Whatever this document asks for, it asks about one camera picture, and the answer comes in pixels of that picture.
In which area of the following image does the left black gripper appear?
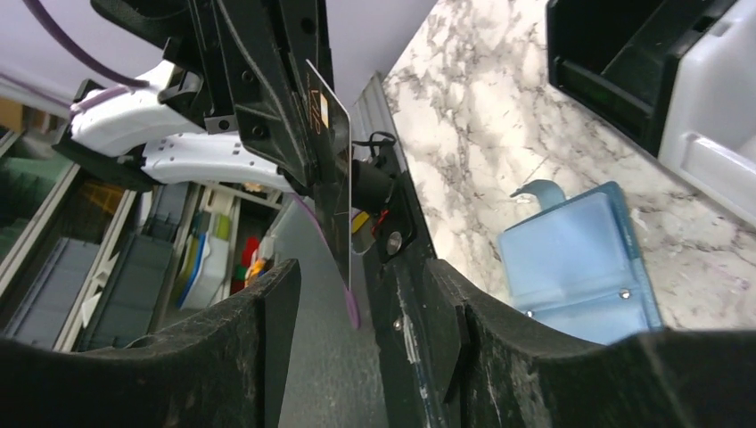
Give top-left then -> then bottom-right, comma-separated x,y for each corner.
91,0 -> 331,188

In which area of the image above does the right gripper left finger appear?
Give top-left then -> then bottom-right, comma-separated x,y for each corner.
1,259 -> 301,427

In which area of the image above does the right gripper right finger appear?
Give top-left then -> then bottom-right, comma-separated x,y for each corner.
424,259 -> 755,427

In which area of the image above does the black VIP card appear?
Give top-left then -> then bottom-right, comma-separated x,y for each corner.
306,60 -> 353,285

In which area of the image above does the blue leather card holder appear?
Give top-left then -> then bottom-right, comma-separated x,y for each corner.
497,179 -> 664,345

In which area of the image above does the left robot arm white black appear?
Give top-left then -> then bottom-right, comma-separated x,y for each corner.
53,1 -> 337,196

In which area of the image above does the white blue plastic tub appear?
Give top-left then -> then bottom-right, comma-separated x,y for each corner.
176,233 -> 230,310

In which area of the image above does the grey storage shelf rack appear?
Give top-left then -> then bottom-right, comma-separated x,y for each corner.
1,130 -> 283,352

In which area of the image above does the white middle tray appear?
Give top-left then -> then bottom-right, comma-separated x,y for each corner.
658,1 -> 755,224

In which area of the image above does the left black tray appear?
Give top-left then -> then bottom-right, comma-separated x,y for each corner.
546,0 -> 735,156

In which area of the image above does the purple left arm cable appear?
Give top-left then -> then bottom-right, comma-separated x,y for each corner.
0,0 -> 363,331

